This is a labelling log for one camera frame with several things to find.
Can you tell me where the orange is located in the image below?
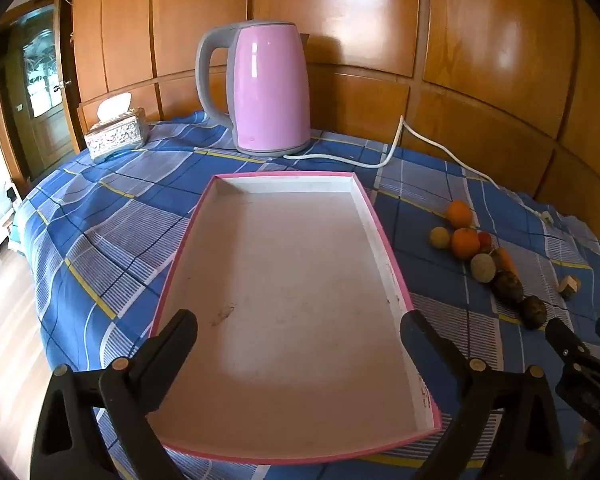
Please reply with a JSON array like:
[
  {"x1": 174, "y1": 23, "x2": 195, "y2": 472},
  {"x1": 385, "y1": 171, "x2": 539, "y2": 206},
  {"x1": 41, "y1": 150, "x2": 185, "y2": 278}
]
[
  {"x1": 446, "y1": 200, "x2": 474, "y2": 229},
  {"x1": 451, "y1": 228, "x2": 481, "y2": 260}
]

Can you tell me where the pale yellow round potato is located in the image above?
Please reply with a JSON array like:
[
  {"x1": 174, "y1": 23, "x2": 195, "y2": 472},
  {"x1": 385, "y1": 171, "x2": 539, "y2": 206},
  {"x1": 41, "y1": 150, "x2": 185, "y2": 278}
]
[{"x1": 470, "y1": 253, "x2": 497, "y2": 284}]

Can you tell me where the pink electric kettle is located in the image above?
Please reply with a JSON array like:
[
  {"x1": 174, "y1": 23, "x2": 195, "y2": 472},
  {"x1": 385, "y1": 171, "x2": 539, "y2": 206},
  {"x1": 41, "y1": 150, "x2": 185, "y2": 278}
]
[{"x1": 195, "y1": 21, "x2": 312, "y2": 157}]

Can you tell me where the pink-rimmed white tray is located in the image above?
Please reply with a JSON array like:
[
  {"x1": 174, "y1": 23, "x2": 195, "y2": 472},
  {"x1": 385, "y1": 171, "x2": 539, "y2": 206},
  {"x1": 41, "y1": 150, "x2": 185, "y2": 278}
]
[{"x1": 147, "y1": 171, "x2": 442, "y2": 465}]

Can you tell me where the silver patterned tissue box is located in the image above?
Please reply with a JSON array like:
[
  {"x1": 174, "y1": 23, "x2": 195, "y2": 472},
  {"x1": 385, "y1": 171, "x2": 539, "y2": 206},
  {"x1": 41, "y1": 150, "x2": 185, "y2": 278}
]
[{"x1": 84, "y1": 107, "x2": 148, "y2": 163}]

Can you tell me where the orange carrot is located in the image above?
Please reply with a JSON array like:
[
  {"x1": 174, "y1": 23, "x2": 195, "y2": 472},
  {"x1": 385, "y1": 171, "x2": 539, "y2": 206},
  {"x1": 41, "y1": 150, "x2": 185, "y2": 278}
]
[{"x1": 491, "y1": 248, "x2": 520, "y2": 278}]

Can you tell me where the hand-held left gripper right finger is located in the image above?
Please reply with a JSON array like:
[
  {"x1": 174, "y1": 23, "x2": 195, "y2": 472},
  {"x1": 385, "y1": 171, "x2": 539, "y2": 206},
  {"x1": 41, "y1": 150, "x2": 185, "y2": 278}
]
[{"x1": 400, "y1": 310, "x2": 568, "y2": 480}]

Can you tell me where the white kettle power cord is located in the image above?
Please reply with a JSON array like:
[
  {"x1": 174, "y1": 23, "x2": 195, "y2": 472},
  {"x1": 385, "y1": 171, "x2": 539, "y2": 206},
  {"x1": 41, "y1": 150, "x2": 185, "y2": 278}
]
[{"x1": 283, "y1": 115, "x2": 556, "y2": 226}]

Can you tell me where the brown cube with cream face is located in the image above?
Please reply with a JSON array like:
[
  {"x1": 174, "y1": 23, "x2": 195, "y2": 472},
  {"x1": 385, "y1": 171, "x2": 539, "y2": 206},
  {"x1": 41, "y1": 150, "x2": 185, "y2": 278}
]
[{"x1": 557, "y1": 275, "x2": 580, "y2": 301}]

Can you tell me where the blue plaid cloth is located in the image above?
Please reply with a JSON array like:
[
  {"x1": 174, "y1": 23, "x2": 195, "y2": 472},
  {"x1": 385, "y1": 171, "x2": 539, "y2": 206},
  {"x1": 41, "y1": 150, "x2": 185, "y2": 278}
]
[{"x1": 11, "y1": 109, "x2": 600, "y2": 480}]

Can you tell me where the wooden glass-panel door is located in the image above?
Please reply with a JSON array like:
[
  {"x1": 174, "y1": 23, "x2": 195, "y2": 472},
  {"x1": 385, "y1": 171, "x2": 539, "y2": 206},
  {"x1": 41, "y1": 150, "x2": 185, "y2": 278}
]
[{"x1": 0, "y1": 7, "x2": 76, "y2": 181}]

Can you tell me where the dark brown dried mushroom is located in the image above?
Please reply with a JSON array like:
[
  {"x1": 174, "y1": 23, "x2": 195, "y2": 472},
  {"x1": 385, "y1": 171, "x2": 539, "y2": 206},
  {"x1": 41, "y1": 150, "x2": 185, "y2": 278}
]
[
  {"x1": 519, "y1": 295, "x2": 548, "y2": 331},
  {"x1": 491, "y1": 271, "x2": 524, "y2": 304}
]

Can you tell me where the white tissue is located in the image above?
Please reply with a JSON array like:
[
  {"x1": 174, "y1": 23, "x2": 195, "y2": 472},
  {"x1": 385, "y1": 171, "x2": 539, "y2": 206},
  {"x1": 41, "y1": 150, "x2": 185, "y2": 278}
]
[{"x1": 96, "y1": 94, "x2": 132, "y2": 122}]

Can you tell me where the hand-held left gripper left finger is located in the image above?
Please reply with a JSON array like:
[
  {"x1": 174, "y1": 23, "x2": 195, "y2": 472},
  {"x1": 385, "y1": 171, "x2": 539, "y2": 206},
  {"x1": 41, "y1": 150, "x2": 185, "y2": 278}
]
[{"x1": 30, "y1": 309, "x2": 199, "y2": 480}]

